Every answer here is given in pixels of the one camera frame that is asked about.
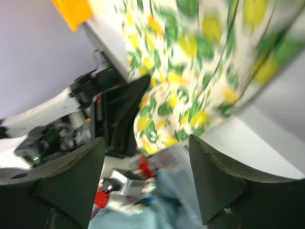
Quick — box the yellow plastic tray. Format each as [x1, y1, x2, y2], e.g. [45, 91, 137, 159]
[52, 0, 92, 32]

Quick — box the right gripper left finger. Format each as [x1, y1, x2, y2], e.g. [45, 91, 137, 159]
[0, 137, 106, 229]

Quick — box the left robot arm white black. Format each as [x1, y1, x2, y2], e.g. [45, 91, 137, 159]
[0, 67, 150, 169]

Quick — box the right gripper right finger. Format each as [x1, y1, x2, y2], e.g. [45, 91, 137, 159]
[189, 135, 305, 229]

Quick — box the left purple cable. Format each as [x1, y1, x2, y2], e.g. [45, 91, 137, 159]
[52, 120, 72, 131]

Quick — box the lemon print skirt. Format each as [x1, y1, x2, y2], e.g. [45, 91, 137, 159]
[114, 0, 305, 156]

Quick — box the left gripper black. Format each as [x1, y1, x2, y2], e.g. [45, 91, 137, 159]
[90, 75, 150, 156]

